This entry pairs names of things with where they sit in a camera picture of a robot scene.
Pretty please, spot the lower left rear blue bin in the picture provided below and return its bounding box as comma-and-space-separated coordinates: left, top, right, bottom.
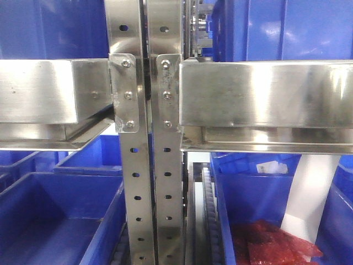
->
54, 135, 122, 176

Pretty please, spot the lower far left blue bin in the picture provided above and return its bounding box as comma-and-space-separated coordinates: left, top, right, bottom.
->
1, 151, 60, 192

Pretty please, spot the lower right blue bin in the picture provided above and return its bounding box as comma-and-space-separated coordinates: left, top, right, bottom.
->
210, 152, 301, 264

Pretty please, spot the right steel shelf upright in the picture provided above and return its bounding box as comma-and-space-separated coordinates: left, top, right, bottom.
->
147, 1, 184, 264

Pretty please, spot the left steel shelf upright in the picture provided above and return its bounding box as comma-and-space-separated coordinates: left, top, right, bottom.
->
105, 1, 156, 264

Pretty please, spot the black roller track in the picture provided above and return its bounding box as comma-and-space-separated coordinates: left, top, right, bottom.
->
189, 162, 225, 264

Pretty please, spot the steel shelf beam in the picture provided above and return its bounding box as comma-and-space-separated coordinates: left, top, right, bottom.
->
179, 59, 352, 154
1, 59, 114, 151

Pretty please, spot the upper left blue bin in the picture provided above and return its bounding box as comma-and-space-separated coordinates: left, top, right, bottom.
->
1, 1, 109, 60

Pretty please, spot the left steel shelf beam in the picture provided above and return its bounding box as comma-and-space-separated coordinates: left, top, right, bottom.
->
1, 59, 114, 151

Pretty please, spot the white paper label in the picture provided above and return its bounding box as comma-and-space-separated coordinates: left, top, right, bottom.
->
256, 161, 288, 174

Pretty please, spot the right steel shelf beam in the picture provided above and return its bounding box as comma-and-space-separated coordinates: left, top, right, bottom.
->
179, 59, 352, 154

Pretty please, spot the upper right blue bin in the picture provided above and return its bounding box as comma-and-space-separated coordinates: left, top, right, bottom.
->
212, 1, 352, 62

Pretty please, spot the lower left front blue bin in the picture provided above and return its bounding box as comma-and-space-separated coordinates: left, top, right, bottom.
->
1, 173, 125, 264

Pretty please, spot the red plastic bag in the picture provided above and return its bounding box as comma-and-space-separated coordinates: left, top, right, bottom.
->
231, 220, 323, 264

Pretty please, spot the steel shelf upright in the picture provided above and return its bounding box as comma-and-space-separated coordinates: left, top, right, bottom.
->
147, 1, 184, 264
105, 1, 156, 264

